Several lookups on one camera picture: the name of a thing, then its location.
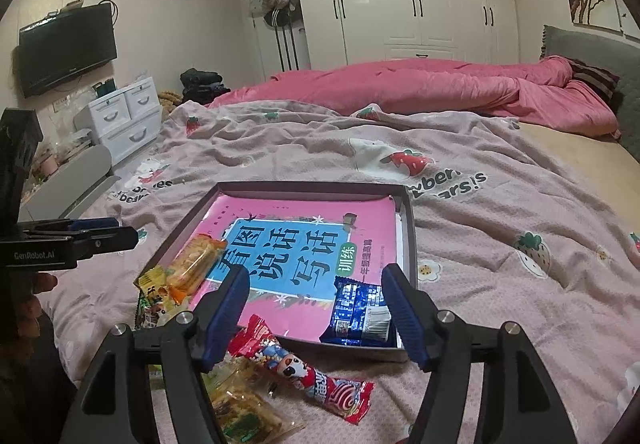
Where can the black wall television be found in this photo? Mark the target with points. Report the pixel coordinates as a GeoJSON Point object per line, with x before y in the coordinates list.
{"type": "Point", "coordinates": [67, 49]}

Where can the blue snack packet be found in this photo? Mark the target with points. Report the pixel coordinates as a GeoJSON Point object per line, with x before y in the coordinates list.
{"type": "Point", "coordinates": [355, 309]}

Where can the orange wafer packet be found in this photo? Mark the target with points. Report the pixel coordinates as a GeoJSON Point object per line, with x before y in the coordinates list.
{"type": "Point", "coordinates": [195, 261]}

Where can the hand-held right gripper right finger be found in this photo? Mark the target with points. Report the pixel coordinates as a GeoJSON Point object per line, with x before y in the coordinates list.
{"type": "Point", "coordinates": [406, 316]}

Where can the pink and blue book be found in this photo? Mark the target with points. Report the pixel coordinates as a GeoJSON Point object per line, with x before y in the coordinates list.
{"type": "Point", "coordinates": [295, 249]}

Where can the white drawer cabinet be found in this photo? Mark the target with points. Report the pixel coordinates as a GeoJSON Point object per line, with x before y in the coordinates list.
{"type": "Point", "coordinates": [125, 116]}

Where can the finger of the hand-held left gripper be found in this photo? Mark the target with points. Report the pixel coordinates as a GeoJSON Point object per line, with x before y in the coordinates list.
{"type": "Point", "coordinates": [95, 223]}
{"type": "Point", "coordinates": [115, 240]}

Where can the pink quilt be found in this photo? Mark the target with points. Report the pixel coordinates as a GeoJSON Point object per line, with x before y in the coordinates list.
{"type": "Point", "coordinates": [400, 84]}

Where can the strawberry bear printed blanket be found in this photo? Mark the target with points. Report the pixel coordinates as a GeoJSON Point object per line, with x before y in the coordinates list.
{"type": "Point", "coordinates": [500, 249]}

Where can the clear packet of yellow biscuits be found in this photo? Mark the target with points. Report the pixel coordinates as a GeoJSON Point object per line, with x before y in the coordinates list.
{"type": "Point", "coordinates": [245, 404]}

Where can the person's left hand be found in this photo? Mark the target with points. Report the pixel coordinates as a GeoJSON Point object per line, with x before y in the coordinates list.
{"type": "Point", "coordinates": [41, 296]}

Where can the yellow cartoon snack packet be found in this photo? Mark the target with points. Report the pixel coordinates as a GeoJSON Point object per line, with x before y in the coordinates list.
{"type": "Point", "coordinates": [152, 296]}

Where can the grey padded chair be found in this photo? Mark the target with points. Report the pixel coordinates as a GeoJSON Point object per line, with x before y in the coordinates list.
{"type": "Point", "coordinates": [75, 179]}

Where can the striped dark red pillow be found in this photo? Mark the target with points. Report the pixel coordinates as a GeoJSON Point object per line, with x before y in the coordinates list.
{"type": "Point", "coordinates": [592, 76]}

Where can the beige bed sheet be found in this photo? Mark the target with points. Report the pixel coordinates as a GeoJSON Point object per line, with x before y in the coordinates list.
{"type": "Point", "coordinates": [565, 159]}

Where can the grey shallow box tray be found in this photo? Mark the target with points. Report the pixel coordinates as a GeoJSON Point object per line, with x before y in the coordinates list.
{"type": "Point", "coordinates": [407, 244]}

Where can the red and white snack packet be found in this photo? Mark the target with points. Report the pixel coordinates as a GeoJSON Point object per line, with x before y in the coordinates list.
{"type": "Point", "coordinates": [300, 369]}

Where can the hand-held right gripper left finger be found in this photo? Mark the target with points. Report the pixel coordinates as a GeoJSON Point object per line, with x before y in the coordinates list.
{"type": "Point", "coordinates": [226, 319]}

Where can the hanging bags and hats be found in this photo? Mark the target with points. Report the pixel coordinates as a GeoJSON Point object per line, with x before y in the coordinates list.
{"type": "Point", "coordinates": [275, 1]}

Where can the pile of dark clothes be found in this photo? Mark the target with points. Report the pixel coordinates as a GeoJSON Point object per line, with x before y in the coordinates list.
{"type": "Point", "coordinates": [202, 84]}

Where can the brown plush toy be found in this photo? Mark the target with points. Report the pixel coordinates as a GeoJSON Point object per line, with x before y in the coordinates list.
{"type": "Point", "coordinates": [169, 101]}

